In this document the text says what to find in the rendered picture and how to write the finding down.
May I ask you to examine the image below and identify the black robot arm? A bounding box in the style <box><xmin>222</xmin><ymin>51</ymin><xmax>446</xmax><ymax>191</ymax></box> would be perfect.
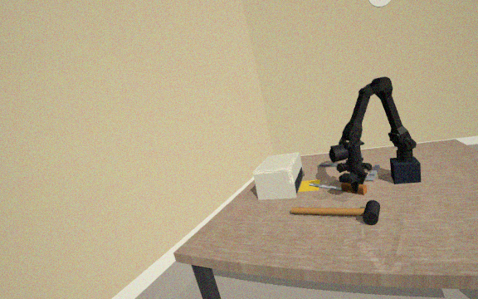
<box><xmin>329</xmin><ymin>77</ymin><xmax>417</xmax><ymax>162</ymax></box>

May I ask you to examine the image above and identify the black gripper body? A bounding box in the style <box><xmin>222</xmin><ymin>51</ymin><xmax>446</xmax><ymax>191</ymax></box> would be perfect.
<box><xmin>339</xmin><ymin>157</ymin><xmax>372</xmax><ymax>184</ymax></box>

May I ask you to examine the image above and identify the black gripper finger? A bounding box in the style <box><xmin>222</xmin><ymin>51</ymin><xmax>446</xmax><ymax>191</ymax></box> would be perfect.
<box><xmin>358</xmin><ymin>172</ymin><xmax>368</xmax><ymax>184</ymax></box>
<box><xmin>351</xmin><ymin>179</ymin><xmax>360</xmax><ymax>193</ymax></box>

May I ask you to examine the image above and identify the mallet with wooden handle and black head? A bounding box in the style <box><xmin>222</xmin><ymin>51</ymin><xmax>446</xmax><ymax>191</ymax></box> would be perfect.
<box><xmin>291</xmin><ymin>200</ymin><xmax>380</xmax><ymax>225</ymax></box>

